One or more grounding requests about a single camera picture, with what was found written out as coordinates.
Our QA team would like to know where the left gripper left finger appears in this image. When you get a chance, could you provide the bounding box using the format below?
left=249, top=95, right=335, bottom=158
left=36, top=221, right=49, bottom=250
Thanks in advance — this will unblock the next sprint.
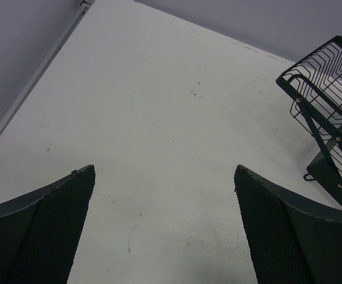
left=0, top=164, right=96, bottom=283

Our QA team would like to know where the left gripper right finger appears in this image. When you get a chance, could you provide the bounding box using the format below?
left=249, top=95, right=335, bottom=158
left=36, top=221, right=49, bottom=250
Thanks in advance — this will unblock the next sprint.
left=234, top=165, right=342, bottom=283

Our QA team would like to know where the black wire dish rack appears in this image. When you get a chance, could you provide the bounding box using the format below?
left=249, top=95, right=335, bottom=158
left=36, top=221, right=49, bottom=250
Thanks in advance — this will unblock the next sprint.
left=276, top=35, right=342, bottom=206

